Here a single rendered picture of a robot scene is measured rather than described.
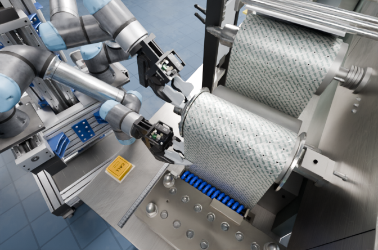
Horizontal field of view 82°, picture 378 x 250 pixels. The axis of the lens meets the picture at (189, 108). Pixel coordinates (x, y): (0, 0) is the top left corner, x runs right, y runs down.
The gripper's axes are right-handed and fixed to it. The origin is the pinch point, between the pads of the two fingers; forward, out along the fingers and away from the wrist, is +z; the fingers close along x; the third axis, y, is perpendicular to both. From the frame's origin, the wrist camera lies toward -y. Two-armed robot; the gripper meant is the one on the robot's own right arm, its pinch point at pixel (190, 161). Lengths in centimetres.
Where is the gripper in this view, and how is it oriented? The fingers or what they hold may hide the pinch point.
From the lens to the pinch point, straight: 68.0
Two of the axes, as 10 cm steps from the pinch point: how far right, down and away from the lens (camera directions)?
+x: 5.5, -6.5, 5.3
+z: 8.4, 4.2, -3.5
